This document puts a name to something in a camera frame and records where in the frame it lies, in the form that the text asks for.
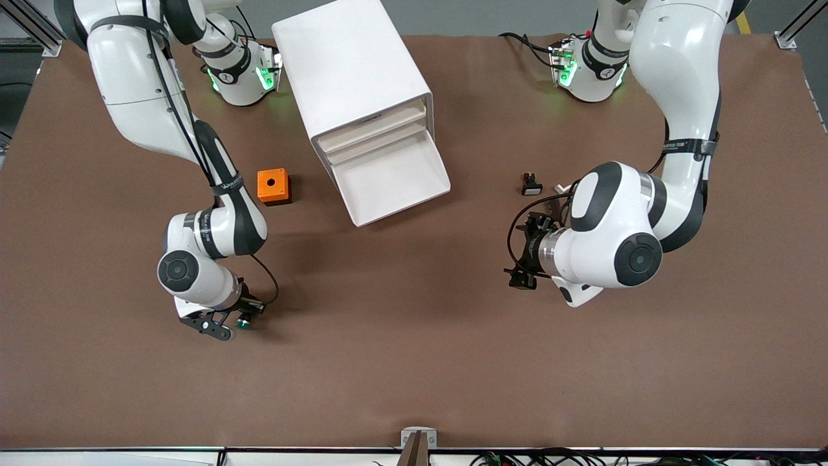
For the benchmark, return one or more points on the white panel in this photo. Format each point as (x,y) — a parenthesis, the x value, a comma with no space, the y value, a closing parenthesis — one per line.
(97,459)

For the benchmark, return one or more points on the white curved plastic bracket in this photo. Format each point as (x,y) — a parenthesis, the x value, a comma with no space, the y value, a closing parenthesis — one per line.
(564,188)

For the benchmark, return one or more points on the grey metal bracket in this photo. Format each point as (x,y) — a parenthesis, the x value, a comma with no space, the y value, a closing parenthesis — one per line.
(418,432)

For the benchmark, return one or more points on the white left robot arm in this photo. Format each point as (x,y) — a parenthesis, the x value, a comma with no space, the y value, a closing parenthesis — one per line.
(679,65)

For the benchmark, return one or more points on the green push button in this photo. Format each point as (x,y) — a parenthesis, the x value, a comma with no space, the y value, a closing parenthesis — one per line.
(244,322)

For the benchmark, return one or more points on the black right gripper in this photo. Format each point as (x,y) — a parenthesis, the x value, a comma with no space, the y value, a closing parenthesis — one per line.
(244,305)

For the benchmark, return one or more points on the black white push-button switch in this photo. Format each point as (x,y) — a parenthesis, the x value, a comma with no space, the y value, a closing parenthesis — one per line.
(532,188)

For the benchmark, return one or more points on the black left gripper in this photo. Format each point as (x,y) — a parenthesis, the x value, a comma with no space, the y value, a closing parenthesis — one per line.
(532,248)

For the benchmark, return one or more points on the white plastic drawer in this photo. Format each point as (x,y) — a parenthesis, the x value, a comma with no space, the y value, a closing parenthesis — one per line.
(362,144)
(372,126)
(394,181)

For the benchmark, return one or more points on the orange box with hole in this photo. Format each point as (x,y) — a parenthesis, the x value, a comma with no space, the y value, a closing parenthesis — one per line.
(272,184)

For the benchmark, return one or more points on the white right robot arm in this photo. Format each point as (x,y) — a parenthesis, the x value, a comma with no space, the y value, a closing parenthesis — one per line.
(136,84)

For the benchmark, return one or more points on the white drawer cabinet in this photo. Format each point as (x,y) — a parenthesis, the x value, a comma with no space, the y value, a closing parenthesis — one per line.
(349,65)

